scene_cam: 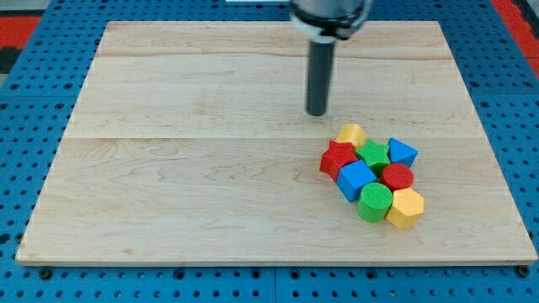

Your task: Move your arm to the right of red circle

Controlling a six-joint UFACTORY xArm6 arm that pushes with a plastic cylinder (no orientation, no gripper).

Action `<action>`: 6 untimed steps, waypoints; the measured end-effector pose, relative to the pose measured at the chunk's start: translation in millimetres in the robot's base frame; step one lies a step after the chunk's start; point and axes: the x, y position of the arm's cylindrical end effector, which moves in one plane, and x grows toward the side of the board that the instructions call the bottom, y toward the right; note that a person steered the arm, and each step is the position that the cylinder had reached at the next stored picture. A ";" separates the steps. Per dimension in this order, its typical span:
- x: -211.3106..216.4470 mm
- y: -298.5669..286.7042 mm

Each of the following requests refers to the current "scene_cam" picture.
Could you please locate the red cylinder block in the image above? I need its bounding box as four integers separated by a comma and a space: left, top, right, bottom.
379, 163, 414, 191

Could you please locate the light wooden board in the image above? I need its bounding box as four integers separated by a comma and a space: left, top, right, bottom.
16, 21, 537, 267

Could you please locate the green star block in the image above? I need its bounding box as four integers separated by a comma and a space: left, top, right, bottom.
355, 139, 390, 176

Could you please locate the blue triangular block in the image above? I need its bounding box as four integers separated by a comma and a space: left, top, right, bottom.
388, 138, 419, 168

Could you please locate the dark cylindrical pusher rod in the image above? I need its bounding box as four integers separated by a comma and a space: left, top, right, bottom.
305, 41, 335, 116

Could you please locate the yellow rounded block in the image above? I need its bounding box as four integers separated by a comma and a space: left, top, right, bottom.
335, 124, 367, 148

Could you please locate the blue cube block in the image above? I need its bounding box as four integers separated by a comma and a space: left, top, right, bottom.
337, 160, 376, 202

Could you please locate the yellow hexagon block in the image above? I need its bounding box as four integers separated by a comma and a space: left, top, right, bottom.
386, 188, 424, 229

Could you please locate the green cylinder block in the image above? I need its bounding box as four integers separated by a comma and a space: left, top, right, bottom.
356, 182, 392, 223

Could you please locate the red star block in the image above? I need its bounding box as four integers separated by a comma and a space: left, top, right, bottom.
319, 141, 357, 182

